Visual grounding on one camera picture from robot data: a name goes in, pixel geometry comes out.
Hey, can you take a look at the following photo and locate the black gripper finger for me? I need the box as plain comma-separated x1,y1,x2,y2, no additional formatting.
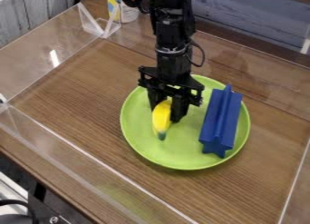
171,94,188,122
148,89,167,109

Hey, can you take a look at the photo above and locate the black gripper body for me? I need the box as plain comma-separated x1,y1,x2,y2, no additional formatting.
138,66,204,106

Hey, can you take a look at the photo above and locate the yellow toy banana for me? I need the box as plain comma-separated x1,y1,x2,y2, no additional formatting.
151,100,172,141

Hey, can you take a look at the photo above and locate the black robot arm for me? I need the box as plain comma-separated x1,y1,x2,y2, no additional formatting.
123,0,206,122

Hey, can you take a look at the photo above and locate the green round plate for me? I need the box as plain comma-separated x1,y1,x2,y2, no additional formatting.
120,75,251,170

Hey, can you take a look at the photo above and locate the blue star-shaped block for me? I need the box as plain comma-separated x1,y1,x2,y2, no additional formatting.
199,85,242,159

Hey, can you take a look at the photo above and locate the black metal equipment base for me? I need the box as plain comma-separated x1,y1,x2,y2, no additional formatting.
28,193,90,224

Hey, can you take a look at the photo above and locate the clear acrylic enclosure wall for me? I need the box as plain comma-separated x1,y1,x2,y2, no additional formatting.
0,0,310,224

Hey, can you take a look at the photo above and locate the clear acrylic corner bracket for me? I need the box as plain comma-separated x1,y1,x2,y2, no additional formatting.
76,3,122,39

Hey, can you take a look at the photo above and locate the black cable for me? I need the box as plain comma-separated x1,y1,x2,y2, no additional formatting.
0,199,35,224

